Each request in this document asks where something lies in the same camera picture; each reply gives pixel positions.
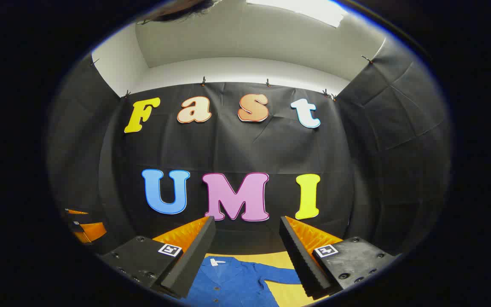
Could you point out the blue shirt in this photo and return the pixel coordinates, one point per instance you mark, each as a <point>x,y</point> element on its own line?
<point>228,281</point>

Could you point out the black backdrop cloth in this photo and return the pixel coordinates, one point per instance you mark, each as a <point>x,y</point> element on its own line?
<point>245,145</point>

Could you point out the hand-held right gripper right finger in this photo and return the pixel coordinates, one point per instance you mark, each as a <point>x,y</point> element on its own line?
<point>301,260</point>

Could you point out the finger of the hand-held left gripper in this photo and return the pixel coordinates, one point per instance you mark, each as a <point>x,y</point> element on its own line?
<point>94,232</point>
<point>77,212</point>

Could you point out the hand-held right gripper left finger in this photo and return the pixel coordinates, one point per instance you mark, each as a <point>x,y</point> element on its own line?
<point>194,260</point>

